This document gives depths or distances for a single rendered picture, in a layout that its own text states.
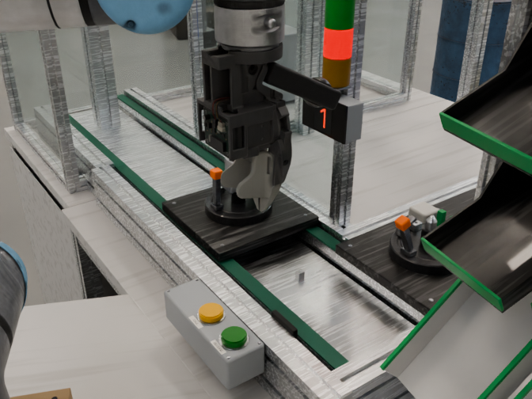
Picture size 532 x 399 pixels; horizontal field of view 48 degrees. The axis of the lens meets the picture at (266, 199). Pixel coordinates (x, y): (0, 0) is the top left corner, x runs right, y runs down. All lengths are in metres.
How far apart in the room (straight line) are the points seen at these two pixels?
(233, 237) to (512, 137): 0.66
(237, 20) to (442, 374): 0.51
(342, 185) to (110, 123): 0.90
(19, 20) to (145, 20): 0.10
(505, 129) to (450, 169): 1.10
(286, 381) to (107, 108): 1.14
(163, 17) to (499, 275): 0.46
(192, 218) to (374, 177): 0.61
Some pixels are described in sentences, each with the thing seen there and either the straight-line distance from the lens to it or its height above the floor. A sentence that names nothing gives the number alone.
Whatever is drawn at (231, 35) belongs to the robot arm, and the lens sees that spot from 0.64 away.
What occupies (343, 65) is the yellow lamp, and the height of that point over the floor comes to 1.30.
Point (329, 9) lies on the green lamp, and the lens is 1.06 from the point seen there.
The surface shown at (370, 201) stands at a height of 0.86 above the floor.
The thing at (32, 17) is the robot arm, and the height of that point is 1.50.
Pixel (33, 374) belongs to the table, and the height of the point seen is 0.86.
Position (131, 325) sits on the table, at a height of 0.86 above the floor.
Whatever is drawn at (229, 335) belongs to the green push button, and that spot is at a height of 0.97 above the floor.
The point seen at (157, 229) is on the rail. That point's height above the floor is 0.96.
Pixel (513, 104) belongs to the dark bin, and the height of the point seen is 1.38.
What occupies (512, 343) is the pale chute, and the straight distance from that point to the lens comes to 0.82.
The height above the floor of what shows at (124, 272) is 0.86.
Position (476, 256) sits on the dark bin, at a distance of 0.75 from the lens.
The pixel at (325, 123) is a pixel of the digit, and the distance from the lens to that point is 1.11.
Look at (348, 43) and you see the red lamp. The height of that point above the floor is 1.34.
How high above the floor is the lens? 1.60
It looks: 29 degrees down
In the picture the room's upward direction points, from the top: straight up
